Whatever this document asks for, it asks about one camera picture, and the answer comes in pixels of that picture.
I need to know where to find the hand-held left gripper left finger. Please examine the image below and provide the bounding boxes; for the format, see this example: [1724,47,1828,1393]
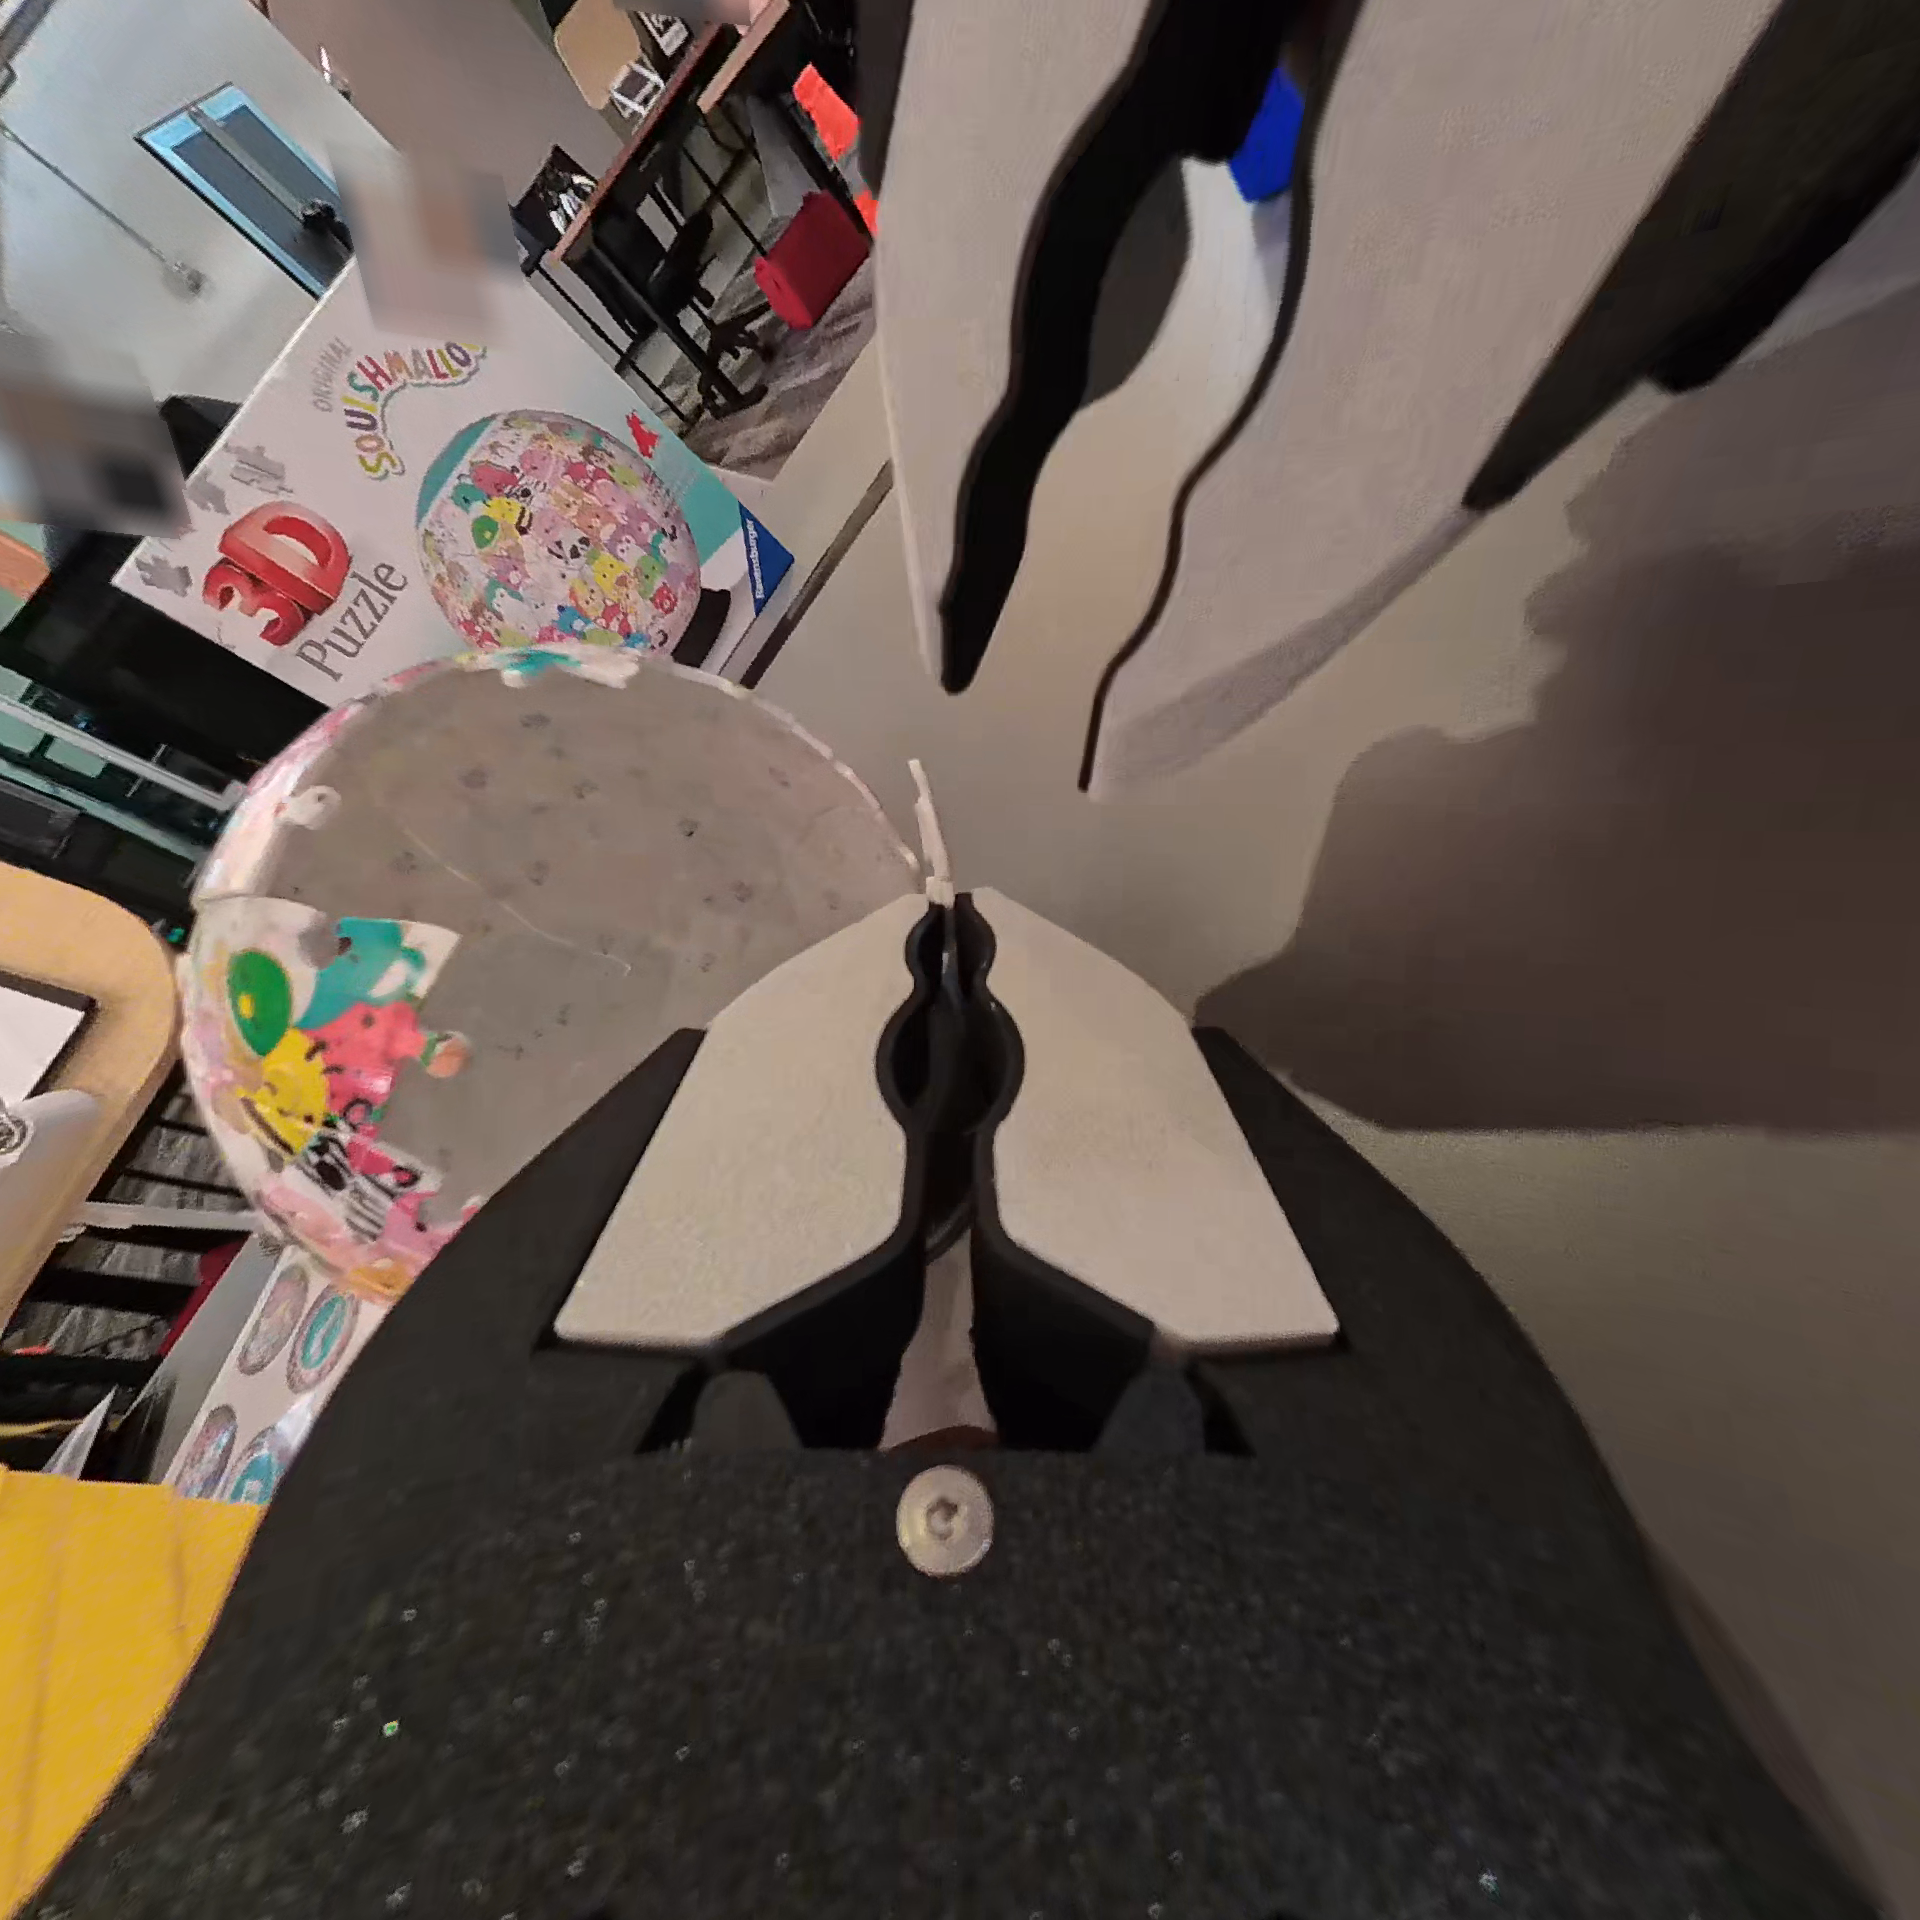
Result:
[563,891,956,1441]

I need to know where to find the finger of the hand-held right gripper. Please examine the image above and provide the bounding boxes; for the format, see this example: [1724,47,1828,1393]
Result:
[865,0,1324,691]
[1081,0,1786,796]

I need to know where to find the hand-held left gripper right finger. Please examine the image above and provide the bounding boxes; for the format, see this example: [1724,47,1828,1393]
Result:
[956,891,1343,1437]

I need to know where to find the colourful puzzle ball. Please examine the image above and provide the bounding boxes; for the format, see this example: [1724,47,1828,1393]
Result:
[181,646,963,1307]

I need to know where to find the puzzle box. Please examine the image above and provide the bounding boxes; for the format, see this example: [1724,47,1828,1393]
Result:
[116,256,797,708]

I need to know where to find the red plastic bin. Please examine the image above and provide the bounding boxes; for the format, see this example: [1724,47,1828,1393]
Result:
[751,194,875,332]

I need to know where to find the sheet with round pictures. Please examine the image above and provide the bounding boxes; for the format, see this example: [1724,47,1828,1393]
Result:
[165,1246,398,1503]

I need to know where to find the yellow plastic bin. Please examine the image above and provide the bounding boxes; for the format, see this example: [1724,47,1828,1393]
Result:
[0,1470,273,1920]

